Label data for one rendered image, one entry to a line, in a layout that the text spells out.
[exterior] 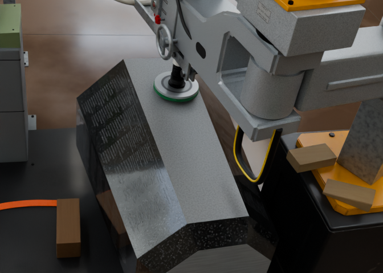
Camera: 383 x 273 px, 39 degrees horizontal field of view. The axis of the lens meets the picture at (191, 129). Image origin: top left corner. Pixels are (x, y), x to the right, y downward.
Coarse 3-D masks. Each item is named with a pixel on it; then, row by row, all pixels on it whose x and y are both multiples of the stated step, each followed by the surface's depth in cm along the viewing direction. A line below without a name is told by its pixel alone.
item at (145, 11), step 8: (136, 0) 269; (136, 8) 271; (144, 8) 264; (144, 16) 263; (152, 16) 268; (152, 24) 256; (176, 56) 238; (184, 72) 227; (192, 72) 227; (192, 80) 229
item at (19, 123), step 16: (0, 48) 274; (16, 48) 276; (0, 64) 278; (16, 64) 281; (0, 80) 285; (16, 80) 287; (0, 96) 291; (16, 96) 293; (0, 112) 298; (16, 112) 300; (0, 128) 305; (16, 128) 307; (32, 128) 349; (0, 144) 312; (16, 144) 315; (0, 160) 320; (16, 160) 323
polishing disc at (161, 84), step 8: (168, 72) 265; (160, 80) 259; (168, 80) 259; (160, 88) 254; (168, 88) 254; (184, 88) 256; (192, 88) 257; (168, 96) 251; (176, 96) 250; (184, 96) 251
